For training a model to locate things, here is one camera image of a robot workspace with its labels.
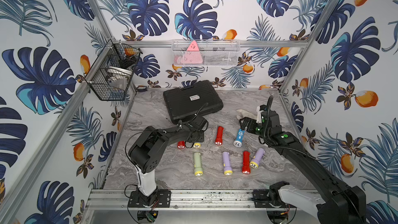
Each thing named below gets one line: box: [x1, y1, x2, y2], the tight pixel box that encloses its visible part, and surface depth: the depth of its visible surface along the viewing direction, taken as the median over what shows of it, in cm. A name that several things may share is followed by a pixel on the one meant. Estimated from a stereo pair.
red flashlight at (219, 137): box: [215, 126, 225, 146], surface depth 96 cm
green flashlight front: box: [193, 151, 204, 177], surface depth 85 cm
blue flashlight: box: [233, 128, 246, 148], surface depth 93 cm
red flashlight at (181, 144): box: [177, 140, 186, 149], surface depth 92 cm
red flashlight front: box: [242, 150, 251, 175], surface depth 85 cm
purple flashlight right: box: [249, 147, 266, 170], surface depth 87 cm
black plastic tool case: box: [162, 79, 224, 124], surface depth 109 cm
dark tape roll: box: [137, 85, 148, 92], surface depth 124 cm
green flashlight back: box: [193, 142, 202, 149], surface depth 92 cm
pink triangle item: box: [181, 40, 204, 64], surface depth 92 cm
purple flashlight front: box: [221, 151, 233, 176], surface depth 85 cm
